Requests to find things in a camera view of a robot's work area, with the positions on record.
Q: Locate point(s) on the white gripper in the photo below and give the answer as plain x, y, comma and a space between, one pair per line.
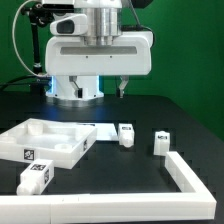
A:
91, 44

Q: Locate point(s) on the white square tabletop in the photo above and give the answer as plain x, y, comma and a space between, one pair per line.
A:
63, 142

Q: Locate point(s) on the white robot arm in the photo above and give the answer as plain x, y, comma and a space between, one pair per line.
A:
61, 91

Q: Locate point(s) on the white marker base sheet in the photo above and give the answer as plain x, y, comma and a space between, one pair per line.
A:
105, 131

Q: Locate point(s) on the white L-shaped fence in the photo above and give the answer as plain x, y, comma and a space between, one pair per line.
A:
192, 202

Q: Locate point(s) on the black camera stand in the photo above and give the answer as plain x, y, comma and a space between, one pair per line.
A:
39, 17

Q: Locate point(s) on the black camera on stand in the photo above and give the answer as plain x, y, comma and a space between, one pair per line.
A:
61, 6

